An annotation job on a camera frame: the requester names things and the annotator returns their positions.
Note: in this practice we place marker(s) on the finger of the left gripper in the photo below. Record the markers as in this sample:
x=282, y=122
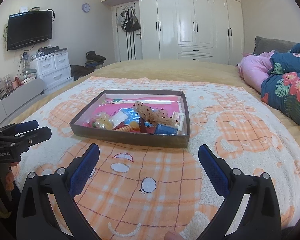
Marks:
x=13, y=129
x=31, y=138

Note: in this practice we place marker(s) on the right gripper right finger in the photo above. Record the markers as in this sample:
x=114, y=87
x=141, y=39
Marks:
x=261, y=218

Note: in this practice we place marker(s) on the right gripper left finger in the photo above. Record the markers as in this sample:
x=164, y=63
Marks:
x=35, y=217

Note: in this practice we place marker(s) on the pearl bow hair clip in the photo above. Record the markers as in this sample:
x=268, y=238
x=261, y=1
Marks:
x=102, y=121

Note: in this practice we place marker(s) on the beige spiral hair clip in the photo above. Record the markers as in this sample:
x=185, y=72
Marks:
x=133, y=126

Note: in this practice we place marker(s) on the small blue packet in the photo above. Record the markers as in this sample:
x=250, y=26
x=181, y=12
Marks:
x=165, y=130

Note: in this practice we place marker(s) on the floral mesh bow hairpiece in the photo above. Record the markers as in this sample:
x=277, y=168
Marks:
x=153, y=115

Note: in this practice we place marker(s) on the person's left hand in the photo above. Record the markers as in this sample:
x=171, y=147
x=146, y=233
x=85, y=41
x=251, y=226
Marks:
x=6, y=178

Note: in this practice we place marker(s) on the person's right hand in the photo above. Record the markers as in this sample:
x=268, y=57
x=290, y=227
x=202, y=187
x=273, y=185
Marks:
x=172, y=235

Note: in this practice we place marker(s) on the white plastic drawer cabinet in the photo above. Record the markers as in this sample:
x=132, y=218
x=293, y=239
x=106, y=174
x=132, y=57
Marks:
x=54, y=70

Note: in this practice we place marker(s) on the pink book in box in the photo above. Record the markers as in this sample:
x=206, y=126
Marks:
x=112, y=106

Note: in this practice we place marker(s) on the white earring card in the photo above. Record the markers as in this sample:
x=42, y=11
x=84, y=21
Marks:
x=118, y=118

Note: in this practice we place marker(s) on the pile of dark clothes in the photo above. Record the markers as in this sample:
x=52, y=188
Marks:
x=93, y=62

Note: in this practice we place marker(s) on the orange white plaid blanket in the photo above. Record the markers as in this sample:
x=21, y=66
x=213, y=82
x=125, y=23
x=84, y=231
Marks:
x=141, y=192

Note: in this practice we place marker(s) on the dark red hair clip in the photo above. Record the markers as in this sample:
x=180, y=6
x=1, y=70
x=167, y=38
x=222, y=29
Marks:
x=142, y=126

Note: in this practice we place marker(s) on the white claw hair clip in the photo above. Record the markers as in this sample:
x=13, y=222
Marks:
x=179, y=118

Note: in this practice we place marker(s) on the blue floral quilt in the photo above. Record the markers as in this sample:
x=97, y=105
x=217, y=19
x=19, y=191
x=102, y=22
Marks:
x=281, y=90

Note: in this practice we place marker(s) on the tan bed sheet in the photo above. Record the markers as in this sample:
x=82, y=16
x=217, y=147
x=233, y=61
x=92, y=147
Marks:
x=169, y=70

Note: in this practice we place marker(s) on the pink quilt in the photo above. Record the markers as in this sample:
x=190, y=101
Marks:
x=254, y=69

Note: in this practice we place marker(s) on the bags hanging on door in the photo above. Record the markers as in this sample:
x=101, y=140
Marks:
x=128, y=21

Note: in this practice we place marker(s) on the grey pillow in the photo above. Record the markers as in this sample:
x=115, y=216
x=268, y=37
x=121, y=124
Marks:
x=268, y=44

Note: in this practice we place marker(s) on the white glossy wardrobe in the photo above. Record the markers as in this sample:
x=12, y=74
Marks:
x=197, y=30

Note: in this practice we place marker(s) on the black wall television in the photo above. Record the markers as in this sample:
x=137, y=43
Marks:
x=28, y=28

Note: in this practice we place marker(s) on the purple wall clock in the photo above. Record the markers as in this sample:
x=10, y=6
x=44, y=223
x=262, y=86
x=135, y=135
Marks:
x=86, y=7

